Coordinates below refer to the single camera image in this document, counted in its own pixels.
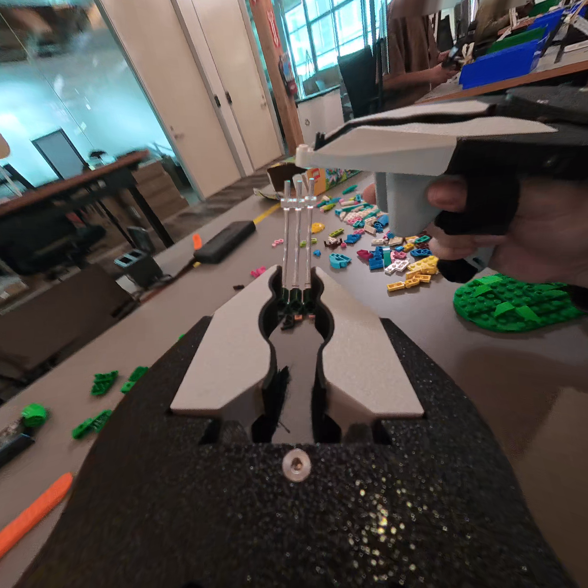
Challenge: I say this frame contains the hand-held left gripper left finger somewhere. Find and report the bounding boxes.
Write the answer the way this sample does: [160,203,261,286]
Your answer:
[170,266,282,444]

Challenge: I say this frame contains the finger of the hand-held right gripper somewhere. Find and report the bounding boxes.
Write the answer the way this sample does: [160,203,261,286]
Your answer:
[296,116,560,176]
[316,99,500,139]

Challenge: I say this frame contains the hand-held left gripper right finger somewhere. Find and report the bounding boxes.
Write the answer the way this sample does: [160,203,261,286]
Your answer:
[310,266,425,444]

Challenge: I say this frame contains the green brick with clear rods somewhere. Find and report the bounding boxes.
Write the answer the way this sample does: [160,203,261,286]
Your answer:
[278,177,319,329]

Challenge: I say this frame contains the green toy bricks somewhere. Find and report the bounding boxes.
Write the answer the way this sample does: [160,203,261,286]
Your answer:
[71,365,150,439]

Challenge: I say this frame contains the brown wooden desk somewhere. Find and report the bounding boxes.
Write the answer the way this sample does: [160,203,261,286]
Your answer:
[0,149,175,276]

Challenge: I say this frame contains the person's right hand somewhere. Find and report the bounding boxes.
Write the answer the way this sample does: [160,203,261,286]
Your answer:
[363,177,588,288]

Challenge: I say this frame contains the colourful toy set box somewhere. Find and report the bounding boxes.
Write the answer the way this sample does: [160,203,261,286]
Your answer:
[266,161,361,199]

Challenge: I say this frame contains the black mesh chair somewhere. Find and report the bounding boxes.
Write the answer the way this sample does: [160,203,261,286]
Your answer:
[337,46,386,120]

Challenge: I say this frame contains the wood-edged grey table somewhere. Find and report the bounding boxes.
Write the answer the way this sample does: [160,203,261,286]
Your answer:
[416,60,588,104]

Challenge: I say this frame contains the white recycling bin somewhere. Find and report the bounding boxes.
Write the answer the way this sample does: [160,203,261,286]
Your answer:
[296,85,354,145]

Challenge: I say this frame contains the blue storage bin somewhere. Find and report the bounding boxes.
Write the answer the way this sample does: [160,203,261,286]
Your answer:
[459,39,545,90]

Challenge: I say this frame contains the pile of pastel toy bricks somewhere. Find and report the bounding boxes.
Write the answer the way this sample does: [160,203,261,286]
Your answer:
[317,184,442,292]

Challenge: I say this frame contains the large grid window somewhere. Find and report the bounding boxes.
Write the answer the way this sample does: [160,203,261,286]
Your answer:
[282,0,391,70]

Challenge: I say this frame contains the black power bank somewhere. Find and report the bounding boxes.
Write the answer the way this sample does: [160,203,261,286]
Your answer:
[200,220,256,265]

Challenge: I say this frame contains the grey battery charger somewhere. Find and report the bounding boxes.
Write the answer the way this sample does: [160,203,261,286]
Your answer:
[114,248,164,288]

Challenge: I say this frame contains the green brick base build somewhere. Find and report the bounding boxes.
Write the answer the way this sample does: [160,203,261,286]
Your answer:
[452,274,588,334]

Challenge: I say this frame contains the white double door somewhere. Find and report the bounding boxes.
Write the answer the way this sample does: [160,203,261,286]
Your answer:
[172,0,283,198]

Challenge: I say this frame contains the dark flat panel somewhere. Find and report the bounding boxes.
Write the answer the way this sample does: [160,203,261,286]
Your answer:
[0,264,136,373]

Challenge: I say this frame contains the stack of cardboard boxes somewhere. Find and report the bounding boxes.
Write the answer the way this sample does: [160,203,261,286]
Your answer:
[133,158,189,217]

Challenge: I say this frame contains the green round toy brick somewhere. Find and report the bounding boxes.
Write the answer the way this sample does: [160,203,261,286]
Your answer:
[21,403,49,428]

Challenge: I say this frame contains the black office chair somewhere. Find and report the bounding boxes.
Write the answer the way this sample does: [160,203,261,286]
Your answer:
[0,211,106,276]

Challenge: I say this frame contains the small black flat box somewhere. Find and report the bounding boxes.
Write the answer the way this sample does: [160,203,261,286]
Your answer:
[0,420,35,467]

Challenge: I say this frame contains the small black monitor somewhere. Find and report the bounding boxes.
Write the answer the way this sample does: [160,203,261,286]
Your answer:
[31,129,88,182]

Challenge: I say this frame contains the wooden support post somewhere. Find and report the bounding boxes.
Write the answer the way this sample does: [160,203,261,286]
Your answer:
[250,0,306,159]

